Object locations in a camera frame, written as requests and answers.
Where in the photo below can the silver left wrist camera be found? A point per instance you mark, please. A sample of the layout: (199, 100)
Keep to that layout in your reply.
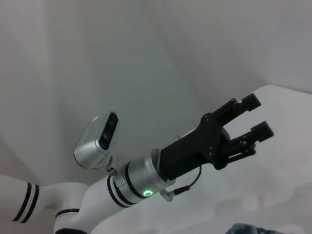
(97, 143)

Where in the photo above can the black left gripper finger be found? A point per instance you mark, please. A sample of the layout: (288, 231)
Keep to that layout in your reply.
(253, 139)
(240, 106)

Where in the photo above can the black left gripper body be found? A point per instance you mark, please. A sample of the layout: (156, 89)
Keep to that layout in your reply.
(195, 148)

